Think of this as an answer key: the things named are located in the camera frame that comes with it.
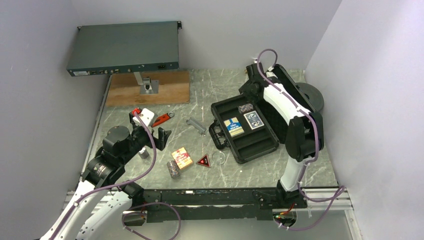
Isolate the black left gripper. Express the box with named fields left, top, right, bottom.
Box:
left=120, top=113, right=171, bottom=164

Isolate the blue 10 chip stack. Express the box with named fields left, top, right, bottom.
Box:
left=237, top=103, right=254, bottom=114

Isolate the purple 500 chip stack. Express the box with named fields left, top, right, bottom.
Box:
left=138, top=147, right=150, bottom=160

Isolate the blue playing card deck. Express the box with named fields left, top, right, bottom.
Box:
left=243, top=110, right=265, bottom=130

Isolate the black poker set case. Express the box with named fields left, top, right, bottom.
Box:
left=209, top=64, right=324, bottom=164

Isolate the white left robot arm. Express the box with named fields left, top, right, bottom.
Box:
left=41, top=125, right=172, bottom=240

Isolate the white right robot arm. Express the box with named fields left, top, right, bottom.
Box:
left=239, top=63, right=324, bottom=208

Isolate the blue texas holdem booklet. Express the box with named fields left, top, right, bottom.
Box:
left=224, top=117, right=245, bottom=137

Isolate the brown wooden board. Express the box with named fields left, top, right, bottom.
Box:
left=105, top=70, right=190, bottom=107

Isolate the dark grey round disc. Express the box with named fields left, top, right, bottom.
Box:
left=297, top=82, right=325, bottom=112

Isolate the grey metal stand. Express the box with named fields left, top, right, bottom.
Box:
left=134, top=72, right=159, bottom=95

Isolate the red playing card deck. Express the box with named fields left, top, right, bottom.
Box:
left=171, top=147, right=194, bottom=170

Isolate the multicolour lying chip stack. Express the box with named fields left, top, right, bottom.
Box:
left=166, top=160, right=181, bottom=179

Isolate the clear round disc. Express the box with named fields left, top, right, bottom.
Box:
left=212, top=150, right=227, bottom=166

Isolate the red triangular dealer button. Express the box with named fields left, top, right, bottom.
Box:
left=196, top=154, right=211, bottom=168

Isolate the dark green rack server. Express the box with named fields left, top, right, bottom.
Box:
left=66, top=20, right=182, bottom=77

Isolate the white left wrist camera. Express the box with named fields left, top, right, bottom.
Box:
left=129, top=107, right=157, bottom=127

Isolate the red handled adjustable wrench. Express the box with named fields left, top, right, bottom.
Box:
left=151, top=111, right=175, bottom=128

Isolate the grey plastic bracket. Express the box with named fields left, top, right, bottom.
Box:
left=186, top=117, right=207, bottom=136

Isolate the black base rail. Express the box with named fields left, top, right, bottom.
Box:
left=129, top=187, right=308, bottom=223

